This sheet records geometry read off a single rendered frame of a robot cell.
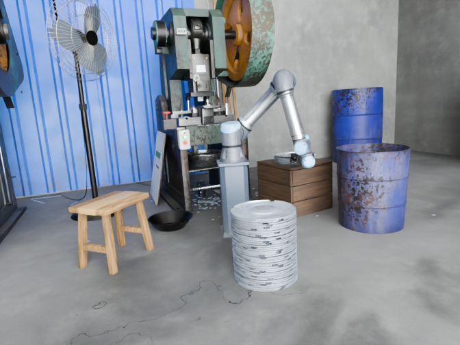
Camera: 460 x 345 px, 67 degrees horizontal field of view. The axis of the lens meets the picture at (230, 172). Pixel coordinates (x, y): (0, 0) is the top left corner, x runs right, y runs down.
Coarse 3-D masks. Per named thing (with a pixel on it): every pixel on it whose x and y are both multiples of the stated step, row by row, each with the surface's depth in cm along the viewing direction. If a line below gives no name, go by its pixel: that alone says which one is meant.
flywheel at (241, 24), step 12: (228, 0) 284; (240, 0) 271; (228, 12) 295; (240, 12) 279; (228, 24) 298; (240, 24) 276; (240, 36) 275; (228, 48) 305; (240, 48) 282; (228, 60) 306; (240, 60) 285; (240, 72) 279
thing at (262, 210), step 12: (240, 204) 165; (252, 204) 165; (264, 204) 164; (276, 204) 162; (288, 204) 161; (240, 216) 148; (252, 216) 147; (264, 216) 146; (276, 216) 145; (288, 216) 144
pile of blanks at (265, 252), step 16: (240, 224) 146; (256, 224) 142; (272, 224) 141; (288, 224) 145; (240, 240) 148; (256, 240) 143; (272, 240) 145; (288, 240) 146; (240, 256) 149; (256, 256) 145; (272, 256) 144; (288, 256) 147; (240, 272) 151; (256, 272) 147; (272, 272) 145; (288, 272) 148; (256, 288) 147; (272, 288) 146
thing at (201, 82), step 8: (192, 56) 263; (200, 56) 265; (208, 56) 267; (192, 64) 264; (200, 64) 266; (208, 64) 268; (200, 72) 267; (208, 72) 269; (192, 80) 266; (200, 80) 268; (208, 80) 267; (192, 88) 267; (200, 88) 266; (208, 88) 268
